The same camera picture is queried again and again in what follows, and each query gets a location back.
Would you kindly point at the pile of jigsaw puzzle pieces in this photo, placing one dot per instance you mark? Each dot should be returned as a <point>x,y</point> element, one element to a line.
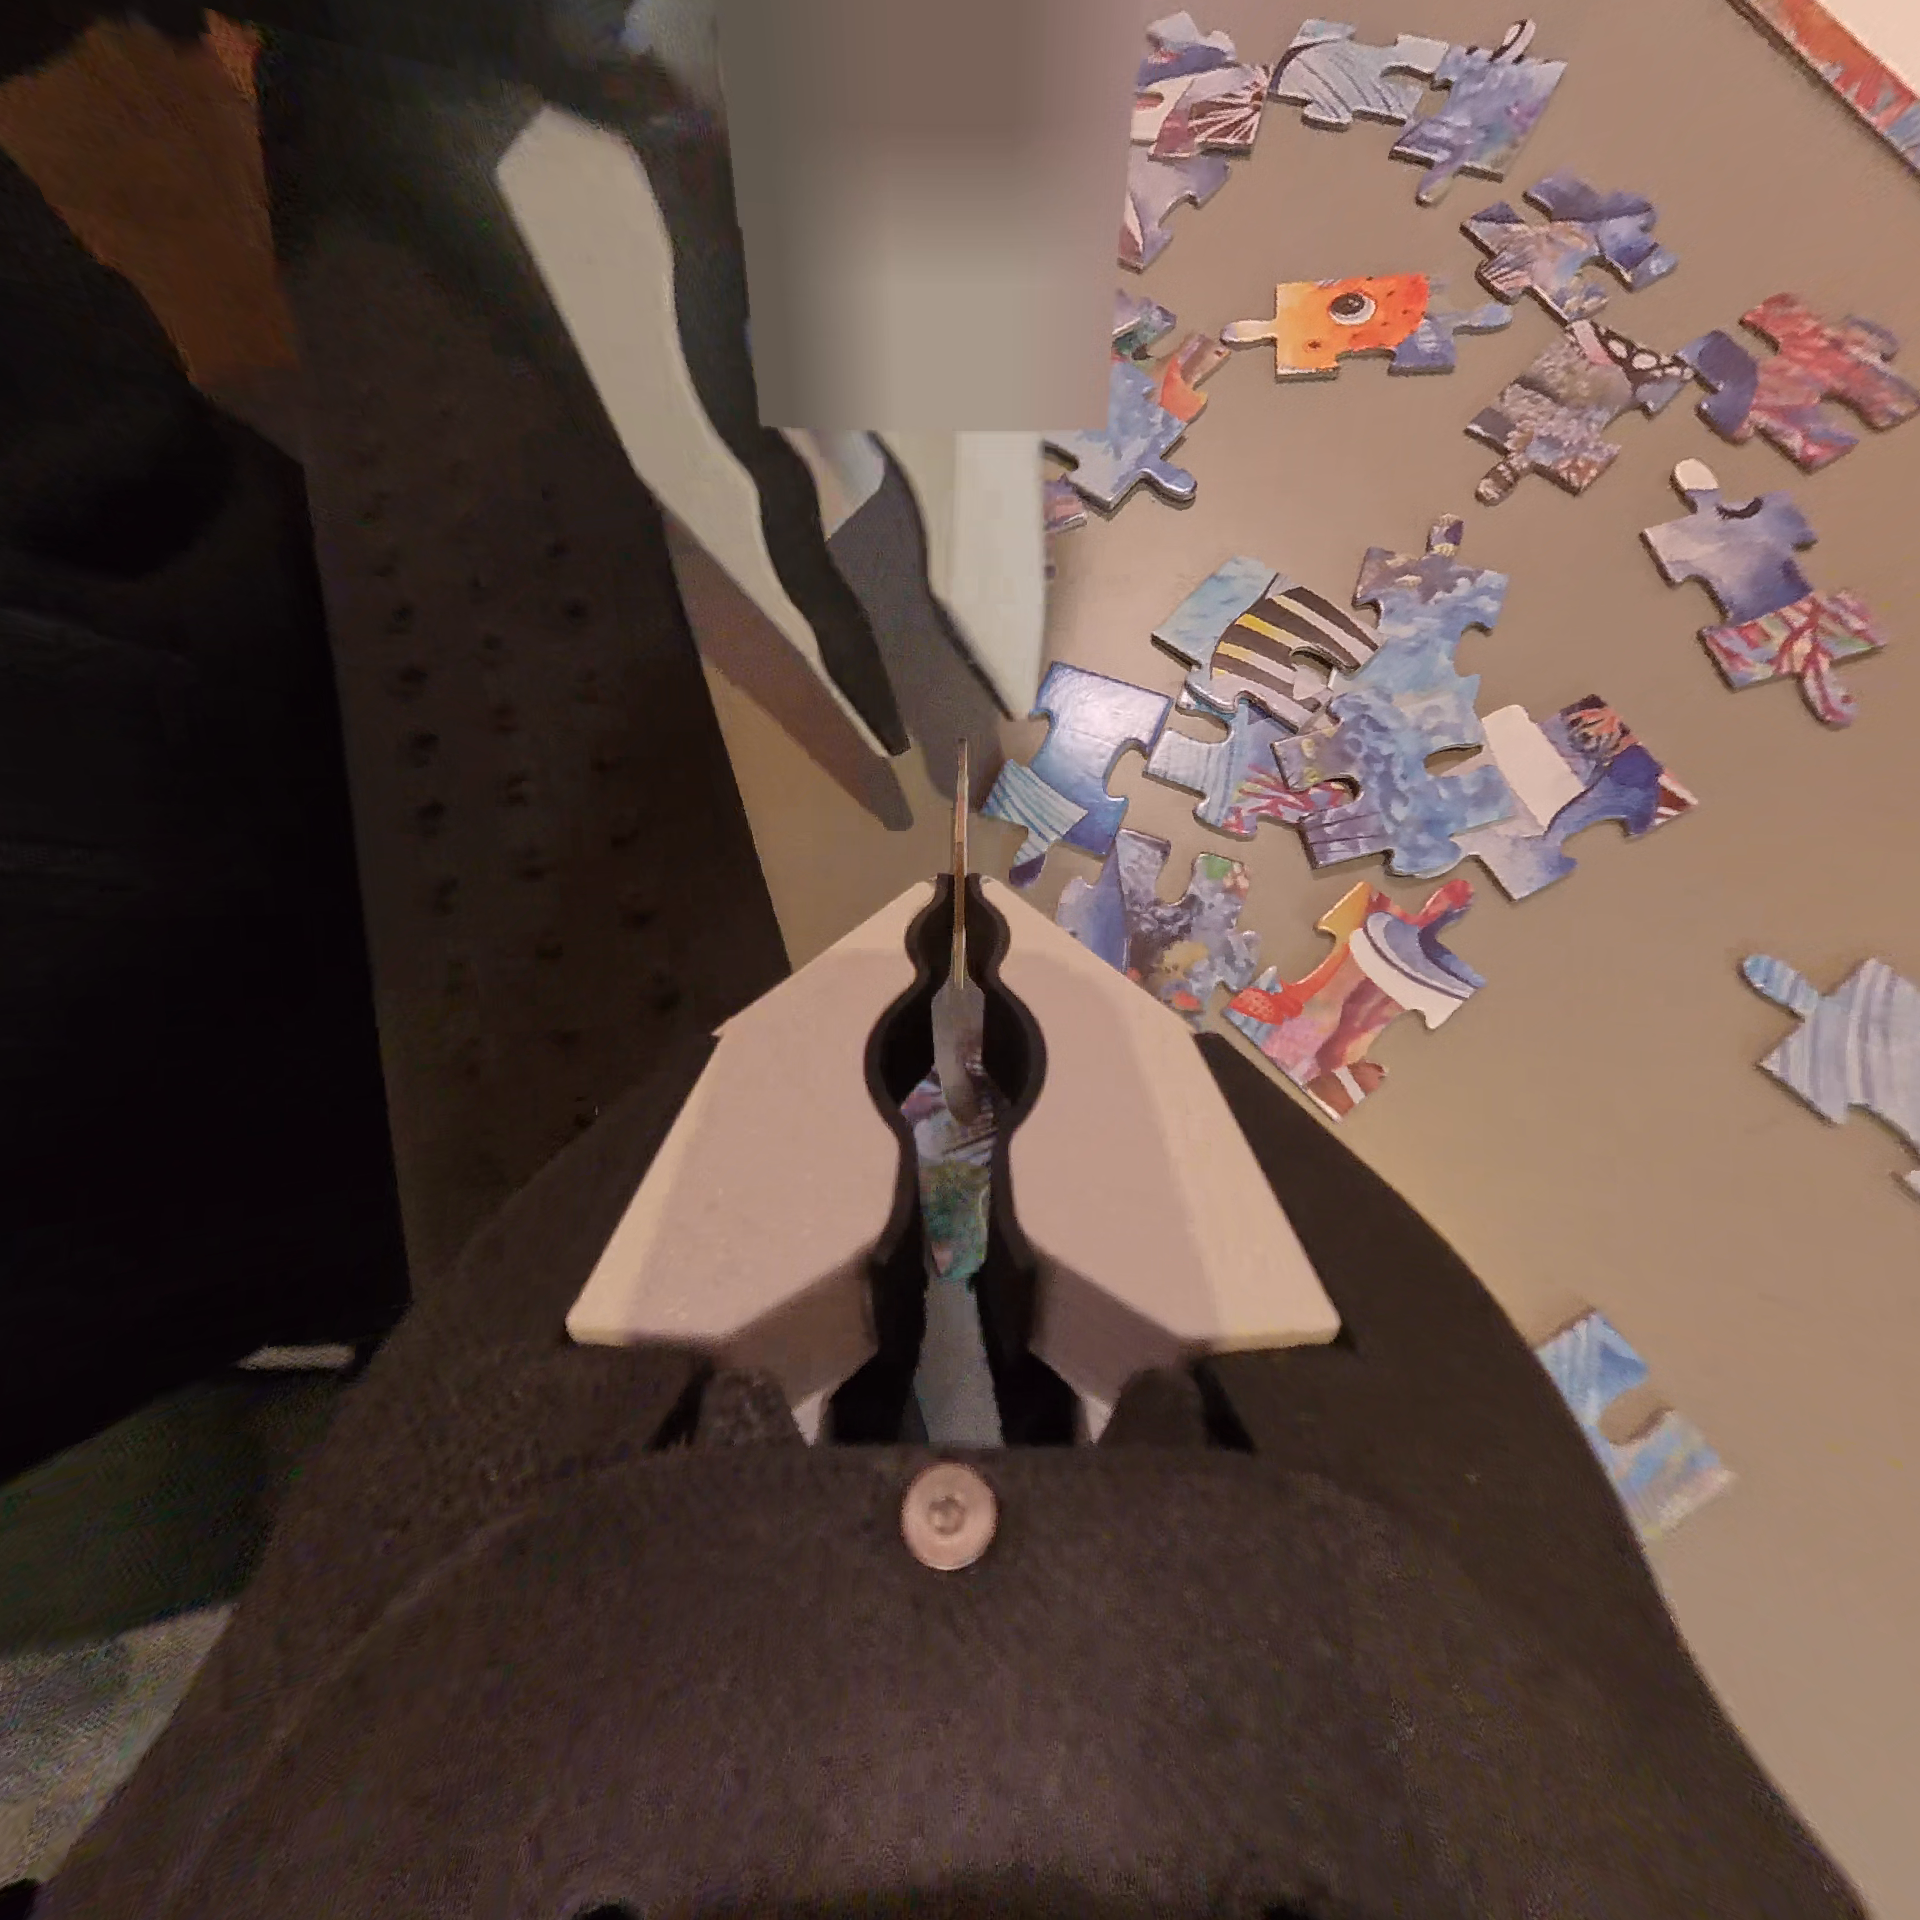
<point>1741,555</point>

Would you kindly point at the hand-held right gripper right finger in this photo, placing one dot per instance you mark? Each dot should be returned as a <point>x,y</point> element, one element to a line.
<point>1171,1201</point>

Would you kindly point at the single jigsaw puzzle piece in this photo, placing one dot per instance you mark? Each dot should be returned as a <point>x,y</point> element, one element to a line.
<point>956,1034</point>
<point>1582,1359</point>

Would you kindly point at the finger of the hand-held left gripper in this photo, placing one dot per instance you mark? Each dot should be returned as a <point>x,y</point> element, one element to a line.
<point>600,271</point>
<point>991,525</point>

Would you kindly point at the puzzle board with colourful border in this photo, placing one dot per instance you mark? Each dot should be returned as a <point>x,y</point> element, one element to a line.
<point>1861,61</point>

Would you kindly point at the dark perforated panel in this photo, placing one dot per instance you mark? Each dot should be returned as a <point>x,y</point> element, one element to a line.
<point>495,675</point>

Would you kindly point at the woven cloth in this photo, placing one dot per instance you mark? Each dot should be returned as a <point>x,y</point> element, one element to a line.
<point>74,1725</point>

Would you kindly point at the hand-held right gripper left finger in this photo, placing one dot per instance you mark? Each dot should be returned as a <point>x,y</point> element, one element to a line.
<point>705,1201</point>

